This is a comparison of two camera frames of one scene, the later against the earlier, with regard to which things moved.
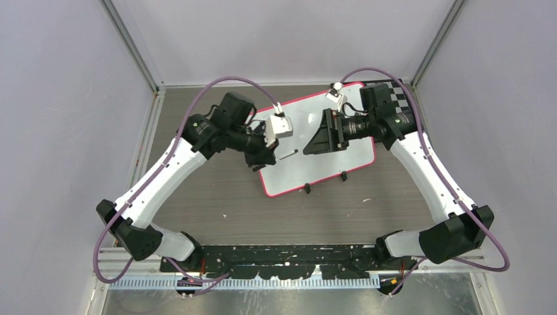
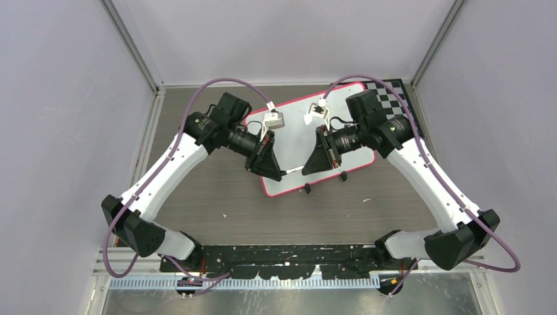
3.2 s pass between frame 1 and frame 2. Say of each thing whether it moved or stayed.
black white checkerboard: stayed
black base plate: stayed
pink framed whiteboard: stayed
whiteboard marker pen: moved
